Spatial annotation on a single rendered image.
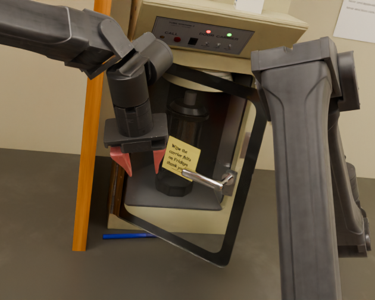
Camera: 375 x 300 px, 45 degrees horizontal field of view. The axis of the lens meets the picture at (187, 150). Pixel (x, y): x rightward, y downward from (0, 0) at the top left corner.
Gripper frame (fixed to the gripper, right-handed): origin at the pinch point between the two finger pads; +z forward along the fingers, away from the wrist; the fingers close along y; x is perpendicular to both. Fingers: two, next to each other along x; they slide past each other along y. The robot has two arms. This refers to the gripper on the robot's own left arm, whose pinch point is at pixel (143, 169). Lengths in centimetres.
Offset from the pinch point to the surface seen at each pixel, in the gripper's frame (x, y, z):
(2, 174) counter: -38, 43, 29
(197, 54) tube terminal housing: -27.4, -12.6, -6.9
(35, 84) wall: -62, 34, 15
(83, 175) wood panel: -11.8, 13.9, 9.9
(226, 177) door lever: -5.7, -15.3, 9.3
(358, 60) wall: -72, -69, 24
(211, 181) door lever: -3.4, -12.0, 7.7
